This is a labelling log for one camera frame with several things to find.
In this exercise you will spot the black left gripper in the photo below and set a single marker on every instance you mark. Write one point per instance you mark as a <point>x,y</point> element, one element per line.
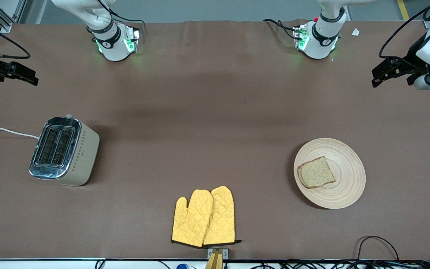
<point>411,61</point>

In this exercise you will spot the round wooden plate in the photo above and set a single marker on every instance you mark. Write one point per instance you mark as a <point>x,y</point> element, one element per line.
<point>343,179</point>

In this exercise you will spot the brown bread slice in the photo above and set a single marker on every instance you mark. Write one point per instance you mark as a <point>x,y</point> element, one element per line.
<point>315,173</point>

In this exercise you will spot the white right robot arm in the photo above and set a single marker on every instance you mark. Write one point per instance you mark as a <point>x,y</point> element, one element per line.
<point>112,41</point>

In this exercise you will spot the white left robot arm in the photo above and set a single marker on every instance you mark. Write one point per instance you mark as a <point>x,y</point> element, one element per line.
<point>323,37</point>

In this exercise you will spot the cream and chrome toaster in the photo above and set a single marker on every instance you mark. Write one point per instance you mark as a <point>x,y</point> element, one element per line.
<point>65,151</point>

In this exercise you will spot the small white paper scrap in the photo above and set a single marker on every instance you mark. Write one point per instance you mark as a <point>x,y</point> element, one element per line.
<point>355,32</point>

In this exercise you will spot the brown table cover mat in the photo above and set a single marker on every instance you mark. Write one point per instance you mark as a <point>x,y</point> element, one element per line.
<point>237,93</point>

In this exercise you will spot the yellow quilted oven mitt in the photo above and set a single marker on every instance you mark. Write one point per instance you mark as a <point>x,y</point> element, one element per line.
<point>224,216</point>
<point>192,220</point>

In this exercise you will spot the wooden camera mount bracket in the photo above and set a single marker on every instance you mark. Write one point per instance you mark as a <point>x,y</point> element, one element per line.
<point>215,259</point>

